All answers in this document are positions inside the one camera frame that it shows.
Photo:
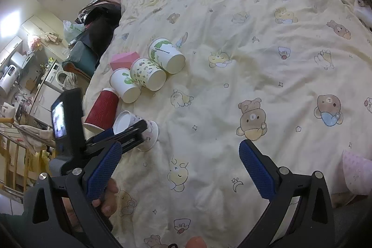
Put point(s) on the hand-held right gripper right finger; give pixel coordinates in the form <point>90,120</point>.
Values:
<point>257,171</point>

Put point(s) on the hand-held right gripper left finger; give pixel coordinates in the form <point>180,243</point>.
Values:
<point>102,171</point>

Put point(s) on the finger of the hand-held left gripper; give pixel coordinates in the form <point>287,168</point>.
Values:
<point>128,130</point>
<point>131,144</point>

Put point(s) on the white cup with faint print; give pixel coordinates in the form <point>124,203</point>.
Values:
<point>142,129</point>

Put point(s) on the red ribbed paper cup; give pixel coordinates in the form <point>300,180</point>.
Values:
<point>101,111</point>

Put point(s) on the small white cup green leaf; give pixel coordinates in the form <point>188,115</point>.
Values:
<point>124,86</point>

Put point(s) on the white cup with speckled print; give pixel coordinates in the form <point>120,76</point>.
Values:
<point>147,74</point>

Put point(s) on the white cup with green band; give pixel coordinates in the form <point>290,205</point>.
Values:
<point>166,55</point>

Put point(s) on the pink patterned cup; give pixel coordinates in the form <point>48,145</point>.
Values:
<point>357,175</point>

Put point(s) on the person's left hand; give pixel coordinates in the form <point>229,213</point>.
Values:
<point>108,197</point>

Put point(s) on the person's right hand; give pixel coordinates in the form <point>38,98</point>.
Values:
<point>196,242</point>

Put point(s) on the white washing machine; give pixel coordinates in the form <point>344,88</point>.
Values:
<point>56,77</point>

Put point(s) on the pink box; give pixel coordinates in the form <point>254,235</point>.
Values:
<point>124,60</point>

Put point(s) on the green cushion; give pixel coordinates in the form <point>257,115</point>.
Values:
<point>80,57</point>

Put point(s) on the white kitchen appliance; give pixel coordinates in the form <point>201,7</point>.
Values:
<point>8,75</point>

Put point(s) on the yellow printed blanket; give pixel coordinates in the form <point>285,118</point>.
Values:
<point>232,76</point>

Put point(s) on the white plastic bag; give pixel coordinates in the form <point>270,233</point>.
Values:
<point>70,30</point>

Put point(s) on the pile of dark clothes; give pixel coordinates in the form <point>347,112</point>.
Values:
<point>100,22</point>

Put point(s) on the wooden rail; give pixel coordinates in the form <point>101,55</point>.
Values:
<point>13,159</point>

